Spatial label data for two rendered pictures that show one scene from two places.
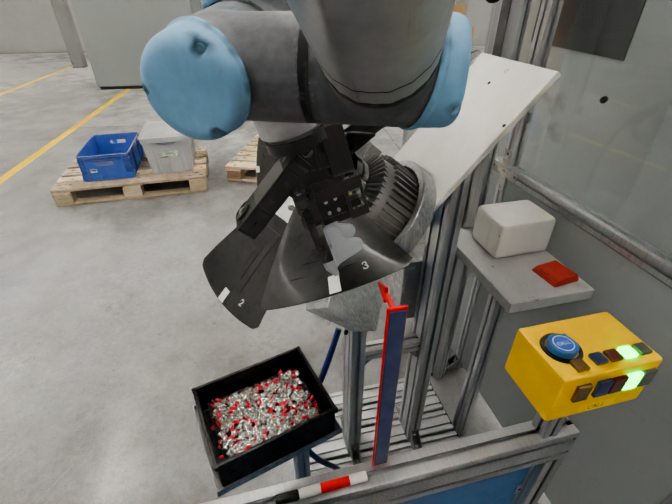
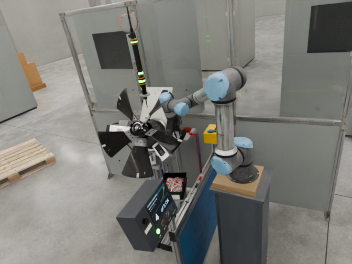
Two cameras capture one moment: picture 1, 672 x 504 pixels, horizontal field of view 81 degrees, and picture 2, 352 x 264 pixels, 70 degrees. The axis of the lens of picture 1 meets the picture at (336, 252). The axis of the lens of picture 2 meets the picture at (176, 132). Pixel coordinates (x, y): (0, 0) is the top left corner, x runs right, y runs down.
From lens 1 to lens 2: 137 cm
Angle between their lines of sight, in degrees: 42
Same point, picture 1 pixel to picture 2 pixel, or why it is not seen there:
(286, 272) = (168, 145)
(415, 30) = not seen: hidden behind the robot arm
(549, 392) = (214, 138)
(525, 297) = (187, 137)
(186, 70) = (185, 107)
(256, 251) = (139, 157)
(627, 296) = (202, 125)
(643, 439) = not seen: hidden behind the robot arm
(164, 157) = not seen: outside the picture
